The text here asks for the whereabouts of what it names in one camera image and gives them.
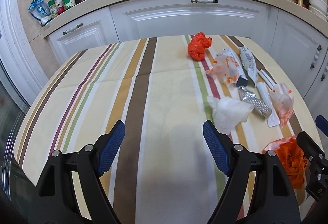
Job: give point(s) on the drawer handle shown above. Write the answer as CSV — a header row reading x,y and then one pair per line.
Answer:
x,y
73,29
205,1

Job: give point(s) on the small orange clear wrapper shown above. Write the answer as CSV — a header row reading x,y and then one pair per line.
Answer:
x,y
219,71

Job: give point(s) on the orange plastic bag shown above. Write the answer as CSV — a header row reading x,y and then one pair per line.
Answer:
x,y
292,158

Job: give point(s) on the orange white snack packet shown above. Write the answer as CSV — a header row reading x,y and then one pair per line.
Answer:
x,y
283,102

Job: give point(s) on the cabinet door handle right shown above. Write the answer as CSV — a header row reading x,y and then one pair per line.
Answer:
x,y
324,74

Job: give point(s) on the silver foil wrapper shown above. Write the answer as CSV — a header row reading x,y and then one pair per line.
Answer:
x,y
251,98

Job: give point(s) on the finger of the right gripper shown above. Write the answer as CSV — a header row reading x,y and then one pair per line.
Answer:
x,y
311,150
322,124

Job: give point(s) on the white stacked bowls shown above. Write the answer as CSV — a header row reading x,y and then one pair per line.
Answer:
x,y
319,7

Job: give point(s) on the striped tablecloth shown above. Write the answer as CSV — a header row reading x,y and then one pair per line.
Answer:
x,y
164,171

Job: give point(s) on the blue white snack bag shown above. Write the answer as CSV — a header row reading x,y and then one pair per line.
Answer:
x,y
39,10

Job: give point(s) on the red plastic bag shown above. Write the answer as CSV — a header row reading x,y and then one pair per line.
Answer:
x,y
197,46

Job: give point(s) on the white paper sleeve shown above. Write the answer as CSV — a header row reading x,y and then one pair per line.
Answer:
x,y
273,120

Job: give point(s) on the cabinet door handle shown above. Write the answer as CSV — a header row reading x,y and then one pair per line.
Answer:
x,y
316,57
324,74

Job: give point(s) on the drawer handle left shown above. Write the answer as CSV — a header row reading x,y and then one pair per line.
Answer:
x,y
73,29

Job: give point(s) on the drawer handle centre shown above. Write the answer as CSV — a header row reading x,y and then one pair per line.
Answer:
x,y
205,1

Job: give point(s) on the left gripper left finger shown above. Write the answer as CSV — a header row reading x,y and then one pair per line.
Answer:
x,y
56,200

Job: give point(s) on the white printed pouch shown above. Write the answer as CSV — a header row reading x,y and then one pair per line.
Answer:
x,y
249,63

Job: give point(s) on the white tissue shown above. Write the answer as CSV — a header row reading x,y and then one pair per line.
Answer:
x,y
228,112

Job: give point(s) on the cabinet door handle left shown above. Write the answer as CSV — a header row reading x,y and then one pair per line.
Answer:
x,y
316,57

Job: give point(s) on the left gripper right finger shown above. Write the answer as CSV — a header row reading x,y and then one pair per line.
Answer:
x,y
273,198

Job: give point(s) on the white chopstick sleeve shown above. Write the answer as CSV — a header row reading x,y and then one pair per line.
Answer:
x,y
267,79

